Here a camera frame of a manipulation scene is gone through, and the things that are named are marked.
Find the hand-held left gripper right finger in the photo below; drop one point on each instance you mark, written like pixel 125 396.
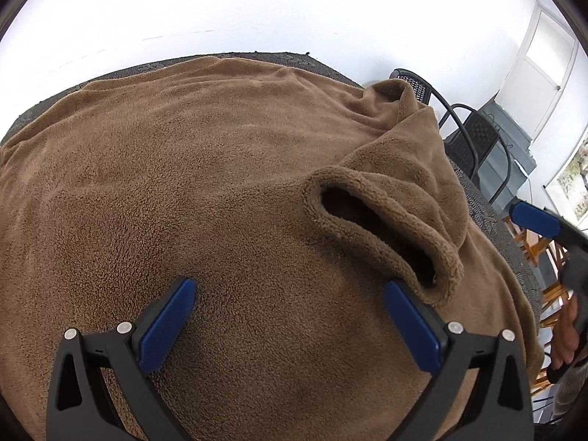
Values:
pixel 411 326

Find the black mesh office chair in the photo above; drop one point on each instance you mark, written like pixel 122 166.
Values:
pixel 480 138

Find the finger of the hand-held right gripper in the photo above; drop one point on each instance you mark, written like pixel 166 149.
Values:
pixel 533 218

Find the brown fleece garment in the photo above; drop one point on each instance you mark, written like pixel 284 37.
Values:
pixel 206 170

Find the landscape wall picture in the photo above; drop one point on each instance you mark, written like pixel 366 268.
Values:
pixel 572 179

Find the person's right hand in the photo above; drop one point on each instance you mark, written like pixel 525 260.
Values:
pixel 567 340

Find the wooden chair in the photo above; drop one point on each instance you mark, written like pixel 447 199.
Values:
pixel 533 248

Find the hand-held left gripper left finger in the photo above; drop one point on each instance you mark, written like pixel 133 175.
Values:
pixel 167 326

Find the black dotted tablecloth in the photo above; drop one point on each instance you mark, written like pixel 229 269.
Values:
pixel 487 220

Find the person's right forearm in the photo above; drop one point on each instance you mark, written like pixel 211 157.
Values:
pixel 567 395

